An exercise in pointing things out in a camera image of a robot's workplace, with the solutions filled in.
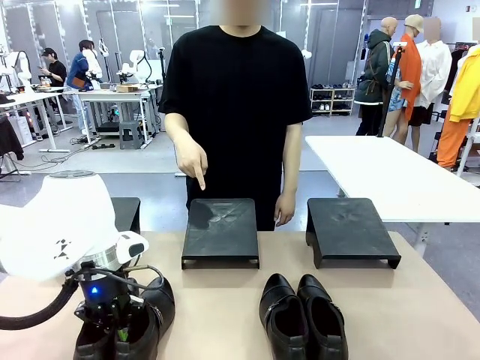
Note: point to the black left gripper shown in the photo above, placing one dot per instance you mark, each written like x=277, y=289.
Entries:
x=98, y=288

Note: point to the black leather ankle shoe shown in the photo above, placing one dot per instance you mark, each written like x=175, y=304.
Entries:
x=150, y=322
x=92, y=343

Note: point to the person's left forearm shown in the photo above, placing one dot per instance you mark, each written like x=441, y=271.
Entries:
x=292, y=157

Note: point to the person's right forearm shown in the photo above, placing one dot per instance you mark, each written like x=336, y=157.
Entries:
x=182, y=131

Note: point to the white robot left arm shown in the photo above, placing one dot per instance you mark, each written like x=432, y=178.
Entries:
x=56, y=217

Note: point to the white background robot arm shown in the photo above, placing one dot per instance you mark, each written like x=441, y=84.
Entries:
x=93, y=60
x=17, y=69
x=135, y=67

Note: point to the black shoe stand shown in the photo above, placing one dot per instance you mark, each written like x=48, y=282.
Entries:
x=220, y=232
x=127, y=213
x=348, y=232

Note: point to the person in blue jacket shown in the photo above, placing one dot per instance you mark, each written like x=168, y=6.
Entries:
x=77, y=71

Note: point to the person with black cap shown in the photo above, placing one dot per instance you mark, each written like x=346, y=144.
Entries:
x=56, y=73

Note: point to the person in black T-shirt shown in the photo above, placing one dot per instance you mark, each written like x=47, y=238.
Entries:
x=236, y=93

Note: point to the person's right hand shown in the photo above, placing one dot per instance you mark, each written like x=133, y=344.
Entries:
x=193, y=161

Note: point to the person's left hand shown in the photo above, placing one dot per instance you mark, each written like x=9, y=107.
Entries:
x=285, y=210

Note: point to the black leather buckle shoe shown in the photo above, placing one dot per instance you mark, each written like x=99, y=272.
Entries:
x=281, y=315
x=324, y=318

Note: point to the grey plastic stool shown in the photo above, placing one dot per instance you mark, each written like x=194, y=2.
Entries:
x=131, y=135

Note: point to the black hanging garment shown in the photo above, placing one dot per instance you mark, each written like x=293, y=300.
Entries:
x=9, y=138

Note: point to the white lab workbench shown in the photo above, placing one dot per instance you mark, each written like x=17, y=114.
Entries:
x=30, y=99
x=112, y=95

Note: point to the cardboard box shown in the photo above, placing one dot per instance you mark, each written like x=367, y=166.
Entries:
x=127, y=88

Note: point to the white side table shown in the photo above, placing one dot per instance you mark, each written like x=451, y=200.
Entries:
x=382, y=176

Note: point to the wooden shoe rack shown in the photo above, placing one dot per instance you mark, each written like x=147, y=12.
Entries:
x=332, y=101

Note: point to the mannequin in dark green jacket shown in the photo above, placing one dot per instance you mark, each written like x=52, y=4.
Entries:
x=375, y=75

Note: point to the mannequin in orange top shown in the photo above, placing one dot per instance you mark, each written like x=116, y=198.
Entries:
x=407, y=75

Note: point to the mannequin in yellow and orange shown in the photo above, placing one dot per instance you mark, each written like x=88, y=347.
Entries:
x=463, y=97

